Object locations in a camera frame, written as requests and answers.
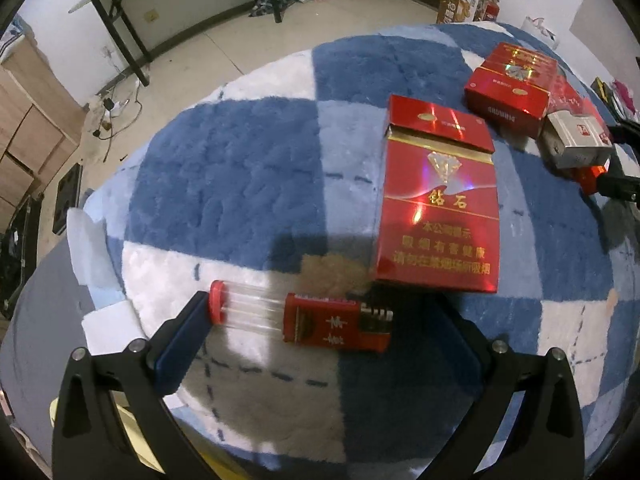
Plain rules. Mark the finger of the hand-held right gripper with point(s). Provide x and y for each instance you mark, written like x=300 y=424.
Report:
x=627 y=132
x=622 y=180

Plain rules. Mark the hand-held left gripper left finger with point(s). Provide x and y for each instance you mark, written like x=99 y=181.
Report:
x=182 y=342

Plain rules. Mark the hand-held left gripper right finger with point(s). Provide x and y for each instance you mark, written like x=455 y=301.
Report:
x=470 y=345

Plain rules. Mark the white red cigarette pack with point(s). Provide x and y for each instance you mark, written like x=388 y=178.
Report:
x=575 y=142

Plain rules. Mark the red gold-print cigarette box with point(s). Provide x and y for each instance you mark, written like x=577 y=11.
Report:
x=510 y=90

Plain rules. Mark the red diamond-print cigarette pack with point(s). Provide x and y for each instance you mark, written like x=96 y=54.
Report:
x=435 y=210

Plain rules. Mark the red case with clear tube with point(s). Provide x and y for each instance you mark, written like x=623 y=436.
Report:
x=325 y=322

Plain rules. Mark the pink and black packets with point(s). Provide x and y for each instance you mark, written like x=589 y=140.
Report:
x=622 y=95

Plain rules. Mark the white folded cloth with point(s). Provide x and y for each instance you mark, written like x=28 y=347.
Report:
x=95 y=255

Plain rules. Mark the white bag with pattern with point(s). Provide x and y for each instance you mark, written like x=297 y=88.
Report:
x=537 y=27

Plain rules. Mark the black floor mat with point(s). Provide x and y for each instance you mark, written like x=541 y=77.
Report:
x=67 y=200

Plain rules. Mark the blue white checkered blanket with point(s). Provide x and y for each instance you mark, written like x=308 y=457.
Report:
x=225 y=160

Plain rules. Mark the wooden cabinet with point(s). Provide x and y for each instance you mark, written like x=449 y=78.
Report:
x=30 y=125

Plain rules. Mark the dark clothes heap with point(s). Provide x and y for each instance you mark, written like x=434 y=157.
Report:
x=272 y=4

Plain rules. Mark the black frame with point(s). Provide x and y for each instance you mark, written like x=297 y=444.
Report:
x=15 y=250

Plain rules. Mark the yellow wall outlet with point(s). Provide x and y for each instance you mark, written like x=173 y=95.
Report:
x=151 y=15

